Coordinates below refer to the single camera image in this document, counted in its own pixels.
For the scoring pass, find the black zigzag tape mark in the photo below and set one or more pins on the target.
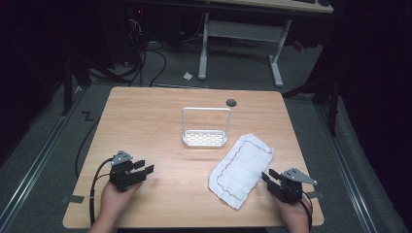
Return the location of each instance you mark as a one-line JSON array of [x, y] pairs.
[[87, 116]]

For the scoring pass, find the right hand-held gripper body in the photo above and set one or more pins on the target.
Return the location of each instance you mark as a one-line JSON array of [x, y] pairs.
[[291, 186]]

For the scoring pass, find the black metal stand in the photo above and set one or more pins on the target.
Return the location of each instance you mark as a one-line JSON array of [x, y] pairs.
[[332, 106]]

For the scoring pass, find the dark computer tower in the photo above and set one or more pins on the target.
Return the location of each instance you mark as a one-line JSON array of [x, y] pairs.
[[134, 35]]

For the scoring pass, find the grey tape piece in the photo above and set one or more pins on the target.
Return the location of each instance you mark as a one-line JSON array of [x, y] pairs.
[[315, 194], [74, 198]]

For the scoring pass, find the white cloth with dark stitching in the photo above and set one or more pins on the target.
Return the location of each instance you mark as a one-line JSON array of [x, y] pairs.
[[241, 170]]

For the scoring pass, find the person's right hand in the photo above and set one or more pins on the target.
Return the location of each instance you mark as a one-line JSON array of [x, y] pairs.
[[294, 216]]

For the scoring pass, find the metal floor rail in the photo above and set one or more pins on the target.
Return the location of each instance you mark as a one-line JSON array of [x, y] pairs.
[[34, 171], [348, 168]]

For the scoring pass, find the white-legged wooden desk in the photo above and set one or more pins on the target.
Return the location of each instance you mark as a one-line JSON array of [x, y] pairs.
[[246, 30]]

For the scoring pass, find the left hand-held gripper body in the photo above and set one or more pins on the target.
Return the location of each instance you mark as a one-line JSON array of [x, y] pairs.
[[119, 173]]

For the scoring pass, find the crumpled white paper scrap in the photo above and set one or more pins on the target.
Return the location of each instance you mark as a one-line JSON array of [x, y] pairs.
[[188, 76]]

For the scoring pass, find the black table grommet hole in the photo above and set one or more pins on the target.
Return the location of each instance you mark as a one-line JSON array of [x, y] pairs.
[[231, 103]]

